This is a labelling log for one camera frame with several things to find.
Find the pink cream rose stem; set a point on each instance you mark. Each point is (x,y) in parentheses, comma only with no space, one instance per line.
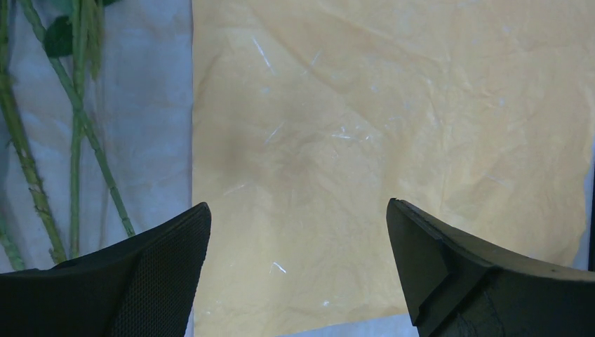
(73,44)

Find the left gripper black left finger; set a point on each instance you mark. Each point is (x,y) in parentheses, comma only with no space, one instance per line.
(142,286)

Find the orange yellow wrapping paper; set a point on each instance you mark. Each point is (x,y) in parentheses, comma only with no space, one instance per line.
(309,116)

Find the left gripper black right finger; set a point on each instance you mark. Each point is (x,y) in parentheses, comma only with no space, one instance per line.
(456,284)

